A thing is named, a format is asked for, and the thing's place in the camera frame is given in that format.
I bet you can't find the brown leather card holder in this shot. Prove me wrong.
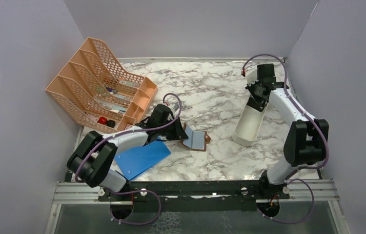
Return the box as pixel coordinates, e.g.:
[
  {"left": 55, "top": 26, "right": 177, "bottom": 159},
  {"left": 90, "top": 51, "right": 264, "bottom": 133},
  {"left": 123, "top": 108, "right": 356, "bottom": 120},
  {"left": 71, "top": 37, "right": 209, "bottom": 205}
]
[{"left": 180, "top": 123, "right": 211, "bottom": 152}]

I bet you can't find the peach plastic file organizer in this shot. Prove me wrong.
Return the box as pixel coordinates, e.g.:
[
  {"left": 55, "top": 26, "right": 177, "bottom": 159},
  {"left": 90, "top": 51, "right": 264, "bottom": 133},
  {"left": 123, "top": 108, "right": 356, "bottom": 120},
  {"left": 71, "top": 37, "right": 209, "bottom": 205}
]
[{"left": 45, "top": 38, "right": 158, "bottom": 133}]

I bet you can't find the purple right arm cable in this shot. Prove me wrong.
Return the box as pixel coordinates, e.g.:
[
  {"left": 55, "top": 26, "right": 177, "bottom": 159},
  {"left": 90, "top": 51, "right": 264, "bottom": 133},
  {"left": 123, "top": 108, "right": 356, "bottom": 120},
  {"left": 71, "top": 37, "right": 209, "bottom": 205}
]
[{"left": 241, "top": 53, "right": 330, "bottom": 224}]

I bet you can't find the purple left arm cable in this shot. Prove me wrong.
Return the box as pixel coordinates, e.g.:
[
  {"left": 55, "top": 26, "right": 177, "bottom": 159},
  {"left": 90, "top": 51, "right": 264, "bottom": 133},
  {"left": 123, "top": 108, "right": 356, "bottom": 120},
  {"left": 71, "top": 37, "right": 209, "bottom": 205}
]
[{"left": 74, "top": 93, "right": 183, "bottom": 227}]

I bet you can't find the red round item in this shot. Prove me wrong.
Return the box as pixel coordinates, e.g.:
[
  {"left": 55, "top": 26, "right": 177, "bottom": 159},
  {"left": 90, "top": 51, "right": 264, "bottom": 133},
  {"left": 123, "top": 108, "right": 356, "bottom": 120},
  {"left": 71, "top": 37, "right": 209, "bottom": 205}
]
[{"left": 97, "top": 117, "right": 107, "bottom": 125}]

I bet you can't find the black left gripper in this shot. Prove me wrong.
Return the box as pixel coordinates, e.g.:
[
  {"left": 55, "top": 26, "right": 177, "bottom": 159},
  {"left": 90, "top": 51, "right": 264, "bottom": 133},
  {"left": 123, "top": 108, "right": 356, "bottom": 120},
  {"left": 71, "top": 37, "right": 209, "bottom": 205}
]
[{"left": 158, "top": 116, "right": 189, "bottom": 140}]

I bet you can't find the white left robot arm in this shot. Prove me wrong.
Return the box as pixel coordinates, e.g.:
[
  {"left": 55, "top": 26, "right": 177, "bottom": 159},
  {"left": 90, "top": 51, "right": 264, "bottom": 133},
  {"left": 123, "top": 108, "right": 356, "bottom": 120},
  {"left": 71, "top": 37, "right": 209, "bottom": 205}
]
[{"left": 66, "top": 104, "right": 188, "bottom": 200}]

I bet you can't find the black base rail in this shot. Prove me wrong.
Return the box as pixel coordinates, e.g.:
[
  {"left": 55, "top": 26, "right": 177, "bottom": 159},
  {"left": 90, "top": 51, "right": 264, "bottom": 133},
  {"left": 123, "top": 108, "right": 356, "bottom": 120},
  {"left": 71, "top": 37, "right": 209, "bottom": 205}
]
[{"left": 98, "top": 180, "right": 289, "bottom": 213}]

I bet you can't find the black round item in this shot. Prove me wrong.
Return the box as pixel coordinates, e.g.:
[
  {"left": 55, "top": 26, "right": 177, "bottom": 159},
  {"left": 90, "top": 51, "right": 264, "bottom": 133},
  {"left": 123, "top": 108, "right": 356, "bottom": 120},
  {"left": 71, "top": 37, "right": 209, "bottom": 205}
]
[{"left": 105, "top": 120, "right": 116, "bottom": 128}]

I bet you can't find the blue plastic board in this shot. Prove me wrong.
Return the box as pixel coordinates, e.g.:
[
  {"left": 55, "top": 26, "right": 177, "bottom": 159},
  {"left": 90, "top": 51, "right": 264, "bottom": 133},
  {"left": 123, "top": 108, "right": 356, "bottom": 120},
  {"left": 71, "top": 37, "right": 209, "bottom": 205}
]
[{"left": 115, "top": 141, "right": 171, "bottom": 180}]

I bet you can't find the cream oval plastic tray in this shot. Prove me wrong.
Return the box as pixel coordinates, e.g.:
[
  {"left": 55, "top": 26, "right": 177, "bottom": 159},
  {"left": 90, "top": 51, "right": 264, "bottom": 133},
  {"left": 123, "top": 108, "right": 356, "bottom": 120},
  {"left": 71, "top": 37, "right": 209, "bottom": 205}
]
[{"left": 232, "top": 68, "right": 268, "bottom": 147}]

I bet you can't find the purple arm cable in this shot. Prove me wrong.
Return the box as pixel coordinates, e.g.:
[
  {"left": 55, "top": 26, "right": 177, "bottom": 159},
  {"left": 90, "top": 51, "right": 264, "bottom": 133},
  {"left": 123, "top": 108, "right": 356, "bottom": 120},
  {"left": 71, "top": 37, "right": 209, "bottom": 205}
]
[
  {"left": 74, "top": 93, "right": 183, "bottom": 227},
  {"left": 241, "top": 53, "right": 330, "bottom": 224}
]

